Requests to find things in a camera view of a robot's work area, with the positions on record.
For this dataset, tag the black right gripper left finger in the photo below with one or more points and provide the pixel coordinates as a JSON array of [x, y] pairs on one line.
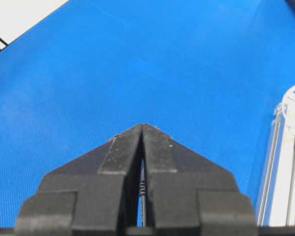
[[93, 195]]

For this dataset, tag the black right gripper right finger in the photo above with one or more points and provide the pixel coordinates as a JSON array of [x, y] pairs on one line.
[[190, 195]]

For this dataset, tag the white zip tie loop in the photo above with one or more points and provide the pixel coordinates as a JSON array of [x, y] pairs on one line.
[[286, 107]]

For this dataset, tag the blue table mat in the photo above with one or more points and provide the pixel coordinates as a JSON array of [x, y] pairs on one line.
[[209, 73]]

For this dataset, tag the aluminium extrusion frame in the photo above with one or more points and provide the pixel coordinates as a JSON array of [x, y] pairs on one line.
[[275, 206]]

